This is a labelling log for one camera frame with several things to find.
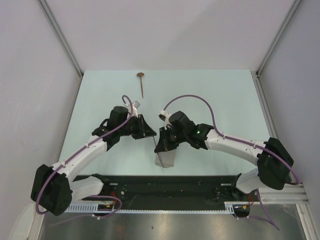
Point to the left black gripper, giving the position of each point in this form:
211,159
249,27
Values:
143,130

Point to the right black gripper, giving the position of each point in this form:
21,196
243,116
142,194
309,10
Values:
163,144

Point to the silver knife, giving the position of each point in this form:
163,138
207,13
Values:
157,152

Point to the grey cloth napkin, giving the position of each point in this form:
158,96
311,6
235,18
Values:
165,159

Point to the brown wooden spoon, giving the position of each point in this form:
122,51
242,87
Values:
140,75

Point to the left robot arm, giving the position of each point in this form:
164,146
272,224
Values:
55,188

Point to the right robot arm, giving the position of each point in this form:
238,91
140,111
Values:
271,160

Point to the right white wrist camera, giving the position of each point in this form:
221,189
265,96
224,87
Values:
164,116

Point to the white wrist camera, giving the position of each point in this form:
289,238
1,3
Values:
135,106
164,116

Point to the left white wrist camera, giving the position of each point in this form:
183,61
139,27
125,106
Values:
135,106

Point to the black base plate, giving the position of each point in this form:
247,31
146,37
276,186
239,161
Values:
176,190

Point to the white slotted cable duct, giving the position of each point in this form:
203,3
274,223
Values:
189,208

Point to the aluminium cross rail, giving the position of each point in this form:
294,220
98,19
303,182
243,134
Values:
290,194

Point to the left aluminium frame post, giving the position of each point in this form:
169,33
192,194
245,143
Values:
57,30

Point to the aluminium frame post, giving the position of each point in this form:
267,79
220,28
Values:
279,35
57,30

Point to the right aluminium frame post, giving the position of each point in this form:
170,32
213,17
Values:
279,35

